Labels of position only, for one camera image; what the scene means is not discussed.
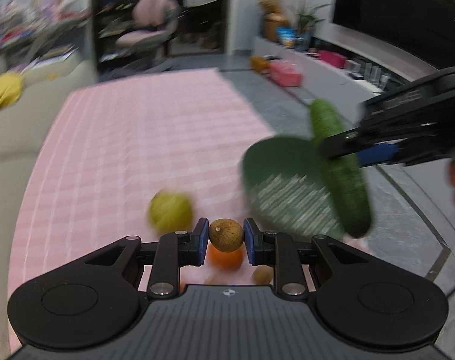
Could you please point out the pink storage box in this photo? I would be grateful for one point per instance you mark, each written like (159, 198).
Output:
(285, 73)

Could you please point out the yellow-green pear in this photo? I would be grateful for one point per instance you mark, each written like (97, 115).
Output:
(170, 211)

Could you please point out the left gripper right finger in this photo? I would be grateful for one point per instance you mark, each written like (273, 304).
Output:
(286, 256)

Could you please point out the yellow cushion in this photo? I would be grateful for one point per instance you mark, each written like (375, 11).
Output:
(11, 88)

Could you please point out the cluttered desk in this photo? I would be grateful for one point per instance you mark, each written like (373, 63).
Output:
(26, 28)

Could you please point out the pink checkered tablecloth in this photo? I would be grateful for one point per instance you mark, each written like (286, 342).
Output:
(113, 146)

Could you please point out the green cucumber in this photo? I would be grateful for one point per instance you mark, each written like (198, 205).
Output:
(342, 176)

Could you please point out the small brown longan fruit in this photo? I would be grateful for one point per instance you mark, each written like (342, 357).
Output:
(226, 235)

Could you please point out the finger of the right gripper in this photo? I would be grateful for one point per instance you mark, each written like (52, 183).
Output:
(351, 142)
(382, 153)

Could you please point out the pink office chair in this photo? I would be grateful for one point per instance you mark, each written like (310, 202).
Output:
(154, 24)

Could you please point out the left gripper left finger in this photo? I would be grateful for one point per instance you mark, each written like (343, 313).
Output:
(166, 257)

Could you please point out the beige sofa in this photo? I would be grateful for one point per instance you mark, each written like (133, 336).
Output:
(23, 128)

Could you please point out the magenta box on shelf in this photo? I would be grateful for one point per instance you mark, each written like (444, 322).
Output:
(334, 59)

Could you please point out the green colander bowl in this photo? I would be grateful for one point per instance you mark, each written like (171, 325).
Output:
(285, 191)

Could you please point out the yellow storage box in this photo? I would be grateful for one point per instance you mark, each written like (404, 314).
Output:
(259, 64)

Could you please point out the large orange mandarin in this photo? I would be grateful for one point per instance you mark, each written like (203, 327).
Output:
(231, 261)

